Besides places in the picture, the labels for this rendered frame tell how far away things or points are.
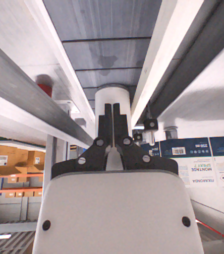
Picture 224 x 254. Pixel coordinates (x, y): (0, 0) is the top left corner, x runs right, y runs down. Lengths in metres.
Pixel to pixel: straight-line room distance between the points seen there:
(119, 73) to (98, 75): 0.03
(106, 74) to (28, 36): 0.11
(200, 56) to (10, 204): 9.14
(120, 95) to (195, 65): 0.10
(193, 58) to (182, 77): 0.03
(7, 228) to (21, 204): 1.28
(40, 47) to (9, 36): 0.03
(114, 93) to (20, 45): 0.14
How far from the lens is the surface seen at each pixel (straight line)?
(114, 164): 0.16
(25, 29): 0.21
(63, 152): 0.35
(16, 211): 9.10
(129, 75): 0.18
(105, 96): 0.18
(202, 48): 0.21
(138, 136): 0.48
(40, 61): 0.25
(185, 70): 0.24
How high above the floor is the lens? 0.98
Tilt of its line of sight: 14 degrees down
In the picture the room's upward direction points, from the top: 178 degrees clockwise
